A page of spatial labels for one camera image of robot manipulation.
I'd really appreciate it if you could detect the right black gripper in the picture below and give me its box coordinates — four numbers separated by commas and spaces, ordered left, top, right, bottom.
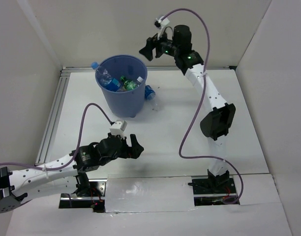
139, 27, 180, 61

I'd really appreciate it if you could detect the clear bottle white cap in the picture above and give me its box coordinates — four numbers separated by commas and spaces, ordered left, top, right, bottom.
136, 77, 144, 86

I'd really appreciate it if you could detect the green soda bottle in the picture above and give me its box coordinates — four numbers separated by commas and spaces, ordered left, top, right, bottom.
120, 76, 138, 91

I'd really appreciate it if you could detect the clear bottle blue cap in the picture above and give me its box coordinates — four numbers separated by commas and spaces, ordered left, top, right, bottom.
91, 62, 121, 92

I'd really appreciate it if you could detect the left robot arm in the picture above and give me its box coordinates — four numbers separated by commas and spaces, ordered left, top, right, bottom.
0, 134, 144, 213

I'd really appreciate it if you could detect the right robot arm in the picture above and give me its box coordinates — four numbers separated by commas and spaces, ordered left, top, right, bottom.
139, 23, 236, 193

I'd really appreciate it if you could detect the blue label bottle behind bin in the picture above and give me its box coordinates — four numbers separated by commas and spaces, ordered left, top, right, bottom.
145, 85, 161, 111

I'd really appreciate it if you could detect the blue plastic bin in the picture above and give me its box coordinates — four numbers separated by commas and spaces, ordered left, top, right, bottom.
95, 55, 148, 118

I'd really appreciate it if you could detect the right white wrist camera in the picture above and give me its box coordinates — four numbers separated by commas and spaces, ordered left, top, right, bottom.
154, 16, 170, 40

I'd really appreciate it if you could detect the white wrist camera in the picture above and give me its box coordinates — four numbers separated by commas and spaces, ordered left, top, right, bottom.
110, 119, 127, 139
154, 16, 170, 40

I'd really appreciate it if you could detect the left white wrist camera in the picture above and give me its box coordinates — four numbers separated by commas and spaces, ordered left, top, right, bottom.
110, 119, 127, 139

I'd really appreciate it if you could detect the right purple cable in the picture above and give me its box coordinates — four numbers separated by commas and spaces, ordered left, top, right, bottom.
162, 9, 244, 205

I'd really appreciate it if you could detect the purple cable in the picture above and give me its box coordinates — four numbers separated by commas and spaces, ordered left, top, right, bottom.
0, 103, 114, 209
162, 9, 244, 205

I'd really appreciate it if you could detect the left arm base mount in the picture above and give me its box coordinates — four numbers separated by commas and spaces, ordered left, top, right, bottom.
59, 179, 107, 213

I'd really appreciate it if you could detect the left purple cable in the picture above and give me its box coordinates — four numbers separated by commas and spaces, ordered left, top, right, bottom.
0, 103, 114, 209

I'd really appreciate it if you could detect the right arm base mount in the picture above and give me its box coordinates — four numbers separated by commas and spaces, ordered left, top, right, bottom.
188, 171, 239, 207

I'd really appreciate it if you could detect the left aluminium rail frame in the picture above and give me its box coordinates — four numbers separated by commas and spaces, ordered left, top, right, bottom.
34, 68, 70, 166

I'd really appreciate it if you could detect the back aluminium rail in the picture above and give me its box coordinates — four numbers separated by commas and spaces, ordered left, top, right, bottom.
61, 65, 238, 72

